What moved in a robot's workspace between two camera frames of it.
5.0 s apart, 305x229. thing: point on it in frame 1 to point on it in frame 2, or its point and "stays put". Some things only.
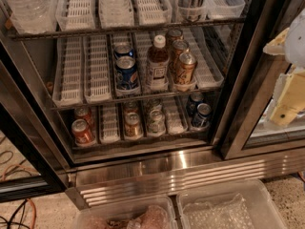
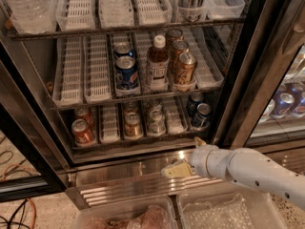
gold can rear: (172, 35) stays put
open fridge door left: (33, 159) stays put
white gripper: (295, 43) to (198, 160)
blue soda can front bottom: (201, 119) stays put
